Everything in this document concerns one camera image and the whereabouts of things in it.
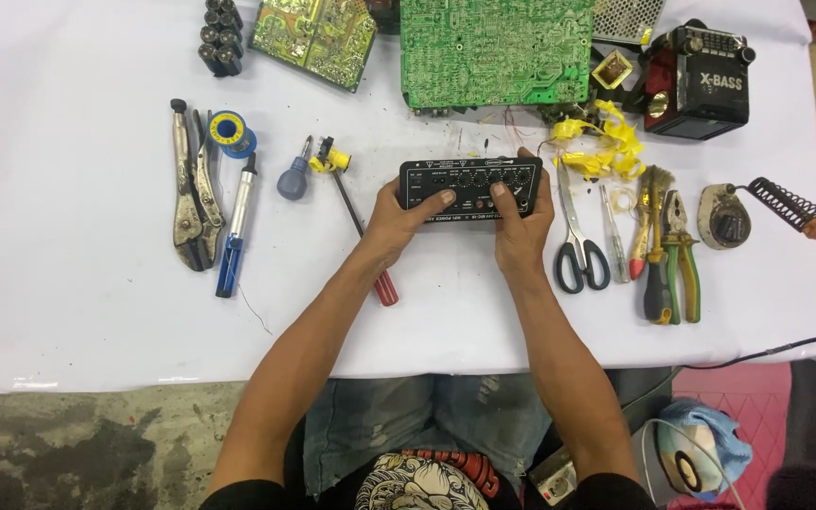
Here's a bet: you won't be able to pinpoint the person's left hand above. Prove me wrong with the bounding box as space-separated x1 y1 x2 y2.
363 177 458 272

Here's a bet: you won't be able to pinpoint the person's right hand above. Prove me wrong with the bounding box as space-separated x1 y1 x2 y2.
489 147 556 279

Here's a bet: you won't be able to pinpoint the black amplifier control panel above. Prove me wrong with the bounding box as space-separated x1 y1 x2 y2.
399 156 544 226

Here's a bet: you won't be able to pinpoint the yellow plastic component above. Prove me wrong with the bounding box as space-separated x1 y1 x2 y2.
309 145 352 174

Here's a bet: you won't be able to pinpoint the clear tester screwdriver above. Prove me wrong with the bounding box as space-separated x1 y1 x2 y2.
598 184 630 285

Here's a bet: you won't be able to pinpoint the clear tape roll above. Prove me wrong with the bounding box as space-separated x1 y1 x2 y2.
609 186 638 215

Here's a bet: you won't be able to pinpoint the stubby blue screwdriver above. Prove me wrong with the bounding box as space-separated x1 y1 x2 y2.
277 136 314 201

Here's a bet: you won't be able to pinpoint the crumpled yellow tape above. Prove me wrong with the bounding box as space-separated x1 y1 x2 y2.
548 99 646 181

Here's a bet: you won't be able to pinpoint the blue desoldering pump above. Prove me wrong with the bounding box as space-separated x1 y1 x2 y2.
214 152 259 299

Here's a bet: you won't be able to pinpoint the large green circuit board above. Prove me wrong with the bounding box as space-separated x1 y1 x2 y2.
399 0 596 111

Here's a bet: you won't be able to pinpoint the yellow transformer coil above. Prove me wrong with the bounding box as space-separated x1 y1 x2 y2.
591 50 634 91

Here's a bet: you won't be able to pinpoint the small yellow-green circuit board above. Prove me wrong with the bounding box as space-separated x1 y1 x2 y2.
248 0 379 94

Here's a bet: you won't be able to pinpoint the silver locking pliers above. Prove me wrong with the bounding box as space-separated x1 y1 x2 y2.
170 98 228 273

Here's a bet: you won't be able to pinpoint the person's jeans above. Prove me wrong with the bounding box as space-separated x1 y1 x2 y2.
302 373 554 497

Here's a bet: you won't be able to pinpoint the black and red radio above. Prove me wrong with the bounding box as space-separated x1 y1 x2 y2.
643 19 757 140

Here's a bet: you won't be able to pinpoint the metal mesh power supply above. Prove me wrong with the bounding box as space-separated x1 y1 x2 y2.
591 0 666 46

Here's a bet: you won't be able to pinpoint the soldering iron stand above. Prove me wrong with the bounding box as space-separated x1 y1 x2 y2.
697 177 816 251

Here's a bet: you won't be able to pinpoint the black capacitor bank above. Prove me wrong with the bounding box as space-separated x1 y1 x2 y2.
197 0 245 78

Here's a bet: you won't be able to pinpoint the white power strip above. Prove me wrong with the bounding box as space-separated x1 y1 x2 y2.
527 460 579 507

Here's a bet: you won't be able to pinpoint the white table cloth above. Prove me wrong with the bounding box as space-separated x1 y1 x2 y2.
0 0 816 395

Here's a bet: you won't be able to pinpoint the person's printed black shirt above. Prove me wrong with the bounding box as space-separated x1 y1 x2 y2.
199 448 657 510

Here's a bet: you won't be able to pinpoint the blue cloth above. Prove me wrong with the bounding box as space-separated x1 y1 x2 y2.
658 399 754 497

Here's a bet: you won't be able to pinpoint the white round speaker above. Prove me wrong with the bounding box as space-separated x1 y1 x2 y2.
656 424 724 497

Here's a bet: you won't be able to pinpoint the pink plastic stool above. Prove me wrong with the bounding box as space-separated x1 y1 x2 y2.
666 361 793 510

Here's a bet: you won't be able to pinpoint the red handled screwdriver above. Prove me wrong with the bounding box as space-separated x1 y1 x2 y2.
317 136 400 307

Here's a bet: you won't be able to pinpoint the black handled scissors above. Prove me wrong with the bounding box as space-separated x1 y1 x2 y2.
554 159 612 295

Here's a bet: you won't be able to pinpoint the red handled paint brush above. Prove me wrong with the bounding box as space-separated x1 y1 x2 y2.
628 165 676 281

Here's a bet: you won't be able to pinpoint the black yellow handled screwdriver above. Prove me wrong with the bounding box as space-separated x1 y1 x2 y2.
643 170 673 326

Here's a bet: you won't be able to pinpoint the green handled pliers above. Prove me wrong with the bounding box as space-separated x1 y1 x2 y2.
661 189 702 325

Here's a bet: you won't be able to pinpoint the solder wire spool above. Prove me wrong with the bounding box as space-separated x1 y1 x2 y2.
208 110 258 160

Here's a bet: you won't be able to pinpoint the black power cable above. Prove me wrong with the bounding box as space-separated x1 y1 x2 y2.
620 333 816 412

